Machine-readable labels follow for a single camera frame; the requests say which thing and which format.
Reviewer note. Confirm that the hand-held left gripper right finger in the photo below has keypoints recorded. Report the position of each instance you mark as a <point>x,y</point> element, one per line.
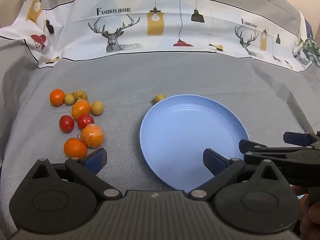
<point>214,162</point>

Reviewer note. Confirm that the person's right hand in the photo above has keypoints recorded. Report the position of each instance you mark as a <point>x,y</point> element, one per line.
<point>311,217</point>

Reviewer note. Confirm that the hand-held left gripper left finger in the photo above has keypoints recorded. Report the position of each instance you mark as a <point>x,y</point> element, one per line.
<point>96,160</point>

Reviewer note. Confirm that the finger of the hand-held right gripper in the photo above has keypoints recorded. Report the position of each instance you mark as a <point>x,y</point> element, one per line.
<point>252,147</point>
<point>296,138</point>

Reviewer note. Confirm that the green checkered cloth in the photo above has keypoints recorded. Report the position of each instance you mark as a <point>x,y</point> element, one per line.
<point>311,48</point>

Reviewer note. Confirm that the grey cloth with deer print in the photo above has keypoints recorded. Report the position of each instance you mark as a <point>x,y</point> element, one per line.
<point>150,75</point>

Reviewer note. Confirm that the blue plate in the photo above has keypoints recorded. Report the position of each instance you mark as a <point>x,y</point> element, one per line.
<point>187,130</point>

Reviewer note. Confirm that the red cherry tomato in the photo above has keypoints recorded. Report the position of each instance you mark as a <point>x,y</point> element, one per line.
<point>66,123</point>
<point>85,121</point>

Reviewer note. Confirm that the orange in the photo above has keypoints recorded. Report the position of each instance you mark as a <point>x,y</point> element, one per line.
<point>81,108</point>
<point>75,148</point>
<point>92,136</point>
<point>57,97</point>

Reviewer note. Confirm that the longan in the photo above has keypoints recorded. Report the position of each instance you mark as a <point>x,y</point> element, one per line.
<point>159,98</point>
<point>97,108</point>
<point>70,99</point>
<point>81,95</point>

